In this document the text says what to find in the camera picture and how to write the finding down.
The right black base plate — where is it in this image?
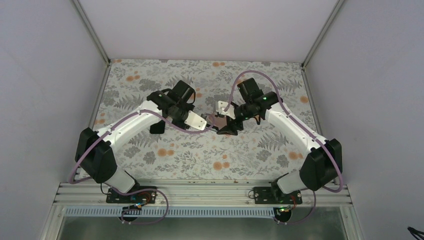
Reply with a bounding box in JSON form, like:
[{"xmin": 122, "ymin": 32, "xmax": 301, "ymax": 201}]
[{"xmin": 251, "ymin": 186, "xmax": 303, "ymax": 205}]

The black phone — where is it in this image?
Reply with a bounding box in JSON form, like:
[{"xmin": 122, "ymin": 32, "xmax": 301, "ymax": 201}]
[{"xmin": 149, "ymin": 120, "xmax": 166, "ymax": 135}]

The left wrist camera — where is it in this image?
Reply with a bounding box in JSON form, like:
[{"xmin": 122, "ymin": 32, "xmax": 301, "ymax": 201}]
[{"xmin": 184, "ymin": 110, "xmax": 207, "ymax": 131}]

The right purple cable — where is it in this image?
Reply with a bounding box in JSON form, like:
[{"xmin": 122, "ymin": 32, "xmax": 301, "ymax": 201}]
[{"xmin": 225, "ymin": 70, "xmax": 345, "ymax": 226}]

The right aluminium corner post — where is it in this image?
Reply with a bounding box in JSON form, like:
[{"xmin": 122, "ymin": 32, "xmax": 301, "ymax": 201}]
[{"xmin": 301, "ymin": 0, "xmax": 345, "ymax": 69}]

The pink phone case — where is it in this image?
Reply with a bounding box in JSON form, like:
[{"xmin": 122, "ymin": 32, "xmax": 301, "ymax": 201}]
[{"xmin": 206, "ymin": 114, "xmax": 227, "ymax": 131}]

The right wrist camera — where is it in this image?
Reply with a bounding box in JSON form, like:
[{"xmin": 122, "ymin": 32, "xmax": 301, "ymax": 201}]
[{"xmin": 215, "ymin": 101, "xmax": 236, "ymax": 120}]

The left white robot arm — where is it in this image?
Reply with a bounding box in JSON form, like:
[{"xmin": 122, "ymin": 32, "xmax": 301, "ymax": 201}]
[{"xmin": 68, "ymin": 80, "xmax": 206, "ymax": 194}]

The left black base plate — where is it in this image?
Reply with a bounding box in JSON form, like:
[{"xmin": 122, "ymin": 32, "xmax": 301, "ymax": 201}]
[{"xmin": 105, "ymin": 186, "xmax": 157, "ymax": 205}]

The aluminium front rail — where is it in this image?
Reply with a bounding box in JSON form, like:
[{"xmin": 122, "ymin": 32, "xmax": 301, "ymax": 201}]
[{"xmin": 53, "ymin": 179, "xmax": 353, "ymax": 207}]

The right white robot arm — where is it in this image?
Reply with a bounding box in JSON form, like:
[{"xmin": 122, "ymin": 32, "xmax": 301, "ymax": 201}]
[{"xmin": 215, "ymin": 78, "xmax": 343, "ymax": 200}]

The purple cable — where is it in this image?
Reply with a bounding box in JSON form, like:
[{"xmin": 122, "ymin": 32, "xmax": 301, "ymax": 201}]
[
  {"xmin": 68, "ymin": 109, "xmax": 216, "ymax": 225},
  {"xmin": 225, "ymin": 70, "xmax": 345, "ymax": 226}
]

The left aluminium corner post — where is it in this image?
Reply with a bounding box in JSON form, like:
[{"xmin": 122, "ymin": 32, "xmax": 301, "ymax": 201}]
[{"xmin": 71, "ymin": 0, "xmax": 110, "ymax": 65}]

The floral patterned mat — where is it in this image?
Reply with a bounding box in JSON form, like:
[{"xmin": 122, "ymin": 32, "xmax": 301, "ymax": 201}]
[{"xmin": 94, "ymin": 59, "xmax": 316, "ymax": 180}]

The aluminium corner post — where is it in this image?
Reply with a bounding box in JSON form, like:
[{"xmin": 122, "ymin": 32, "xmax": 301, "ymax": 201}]
[
  {"xmin": 71, "ymin": 0, "xmax": 110, "ymax": 65},
  {"xmin": 301, "ymin": 0, "xmax": 345, "ymax": 69}
]

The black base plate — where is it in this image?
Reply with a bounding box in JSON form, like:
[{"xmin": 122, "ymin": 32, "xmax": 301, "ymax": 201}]
[
  {"xmin": 105, "ymin": 186, "xmax": 157, "ymax": 205},
  {"xmin": 251, "ymin": 186, "xmax": 303, "ymax": 205}
]

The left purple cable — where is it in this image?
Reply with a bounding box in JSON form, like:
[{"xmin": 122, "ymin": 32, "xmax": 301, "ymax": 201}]
[{"xmin": 68, "ymin": 109, "xmax": 216, "ymax": 225}]

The white slotted cable duct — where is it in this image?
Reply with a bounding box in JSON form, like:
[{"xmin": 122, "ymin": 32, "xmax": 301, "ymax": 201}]
[{"xmin": 64, "ymin": 206, "xmax": 275, "ymax": 219}]

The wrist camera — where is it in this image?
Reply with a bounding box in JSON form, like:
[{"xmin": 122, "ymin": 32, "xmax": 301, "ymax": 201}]
[
  {"xmin": 215, "ymin": 101, "xmax": 236, "ymax": 120},
  {"xmin": 184, "ymin": 110, "xmax": 207, "ymax": 131}
]

